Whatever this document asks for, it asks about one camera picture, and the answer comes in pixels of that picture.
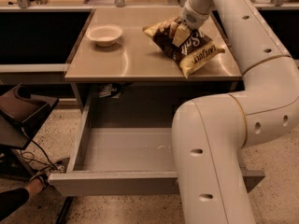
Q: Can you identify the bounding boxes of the dark cart stand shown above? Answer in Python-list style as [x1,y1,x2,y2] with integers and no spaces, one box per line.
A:
[0,84,59,180]

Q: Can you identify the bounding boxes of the black cable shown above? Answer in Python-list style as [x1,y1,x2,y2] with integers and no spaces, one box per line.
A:
[18,128,64,175]

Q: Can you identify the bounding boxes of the white bowl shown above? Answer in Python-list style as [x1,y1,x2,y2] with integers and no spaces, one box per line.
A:
[86,24,122,47]

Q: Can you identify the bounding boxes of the brown chip bag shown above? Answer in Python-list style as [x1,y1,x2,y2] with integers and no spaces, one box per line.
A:
[142,17,225,78]

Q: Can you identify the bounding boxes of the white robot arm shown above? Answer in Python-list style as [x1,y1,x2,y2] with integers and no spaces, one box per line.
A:
[172,0,299,224]

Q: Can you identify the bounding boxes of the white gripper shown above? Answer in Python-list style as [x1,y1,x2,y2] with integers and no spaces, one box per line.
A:
[173,2,209,47]

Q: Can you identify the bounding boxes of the grey open drawer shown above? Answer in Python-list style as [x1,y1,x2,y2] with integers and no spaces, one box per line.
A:
[49,87,265,197]

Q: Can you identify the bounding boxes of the person leg with sandal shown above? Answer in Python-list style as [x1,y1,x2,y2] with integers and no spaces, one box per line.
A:
[0,173,49,221]

